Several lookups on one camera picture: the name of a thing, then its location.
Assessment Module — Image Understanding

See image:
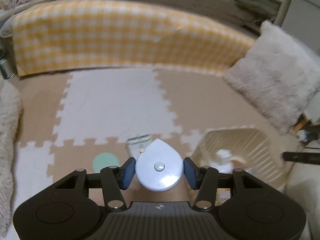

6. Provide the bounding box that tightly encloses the mint green round object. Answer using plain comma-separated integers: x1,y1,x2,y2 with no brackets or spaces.
92,152,119,173

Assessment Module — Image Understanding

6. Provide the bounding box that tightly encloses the white knob cap container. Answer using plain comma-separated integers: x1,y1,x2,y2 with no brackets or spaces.
215,149,234,173

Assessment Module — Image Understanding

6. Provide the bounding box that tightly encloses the white teardrop tape measure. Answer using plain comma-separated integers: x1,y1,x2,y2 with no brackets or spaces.
135,139,183,192

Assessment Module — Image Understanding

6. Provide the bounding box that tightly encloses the wooden oval brush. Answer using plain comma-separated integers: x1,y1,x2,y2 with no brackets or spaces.
230,155,248,170

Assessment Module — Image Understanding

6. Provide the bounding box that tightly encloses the cream plastic lattice basket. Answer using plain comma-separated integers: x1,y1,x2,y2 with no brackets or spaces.
191,128,287,192

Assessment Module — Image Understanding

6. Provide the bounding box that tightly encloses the wooden furniture leg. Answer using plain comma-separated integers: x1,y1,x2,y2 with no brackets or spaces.
292,118,309,133

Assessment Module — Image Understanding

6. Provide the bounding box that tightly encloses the white fluffy cushion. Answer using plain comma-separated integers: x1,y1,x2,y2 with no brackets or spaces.
223,21,319,133

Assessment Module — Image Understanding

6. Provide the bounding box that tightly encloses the cream fluffy blanket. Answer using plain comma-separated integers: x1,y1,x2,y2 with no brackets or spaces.
1,79,22,237

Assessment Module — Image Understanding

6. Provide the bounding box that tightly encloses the white furniture panel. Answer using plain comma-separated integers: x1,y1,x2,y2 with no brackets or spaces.
274,0,319,52

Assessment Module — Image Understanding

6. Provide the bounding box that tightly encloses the yellow white checkered bumper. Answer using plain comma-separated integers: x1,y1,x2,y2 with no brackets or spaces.
12,0,255,76

